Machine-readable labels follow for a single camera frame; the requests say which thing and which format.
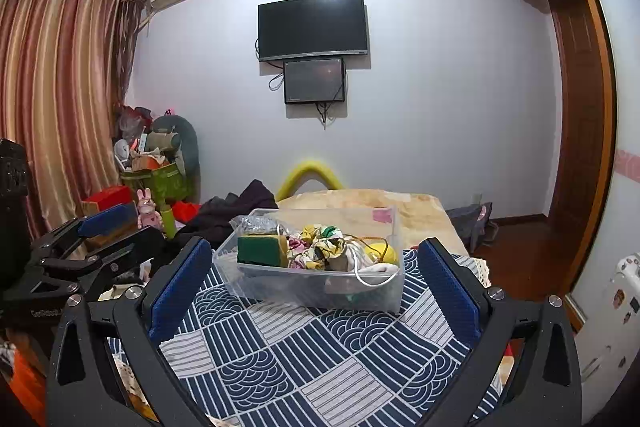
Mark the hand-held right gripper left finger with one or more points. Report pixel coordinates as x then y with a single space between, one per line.
180 292

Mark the clear plastic storage box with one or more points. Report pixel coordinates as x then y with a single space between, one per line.
280 287

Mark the green yellow patterned cloth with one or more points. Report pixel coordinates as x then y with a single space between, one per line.
327 244

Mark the black clothes pile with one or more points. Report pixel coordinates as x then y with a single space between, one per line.
230 207

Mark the wall outlet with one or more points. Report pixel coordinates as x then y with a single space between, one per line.
477 198

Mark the white plastic device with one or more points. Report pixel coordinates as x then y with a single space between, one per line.
629 274

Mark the brown wooden door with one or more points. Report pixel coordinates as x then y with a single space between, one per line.
577 132

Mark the striped brown curtain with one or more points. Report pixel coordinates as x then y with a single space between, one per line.
65 97

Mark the yellow soft ball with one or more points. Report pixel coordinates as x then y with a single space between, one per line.
382 253

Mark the dark bag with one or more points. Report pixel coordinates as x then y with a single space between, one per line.
467 224

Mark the small black monitor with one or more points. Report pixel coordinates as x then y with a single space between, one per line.
314 81

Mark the silver mesh scourer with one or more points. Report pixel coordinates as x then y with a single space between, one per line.
255 227

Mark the red box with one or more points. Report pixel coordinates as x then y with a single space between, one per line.
107 199

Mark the wall mounted black television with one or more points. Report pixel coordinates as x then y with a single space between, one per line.
312 27

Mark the pink bunny toy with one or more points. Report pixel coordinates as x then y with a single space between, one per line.
149 212

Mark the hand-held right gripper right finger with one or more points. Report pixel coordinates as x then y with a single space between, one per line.
450 292

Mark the green box of clutter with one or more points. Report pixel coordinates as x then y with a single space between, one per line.
160 182

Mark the green tube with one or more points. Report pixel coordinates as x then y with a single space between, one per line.
168 222

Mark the green yellow sponge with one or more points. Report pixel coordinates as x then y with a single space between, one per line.
260 252

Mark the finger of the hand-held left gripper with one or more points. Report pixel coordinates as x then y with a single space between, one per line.
125 249
107 218

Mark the red cloth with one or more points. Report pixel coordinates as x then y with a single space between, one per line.
187 211

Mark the yellow foam tube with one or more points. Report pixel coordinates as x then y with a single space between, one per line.
310 169

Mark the beige printed blanket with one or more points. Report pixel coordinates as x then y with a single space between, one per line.
425 217

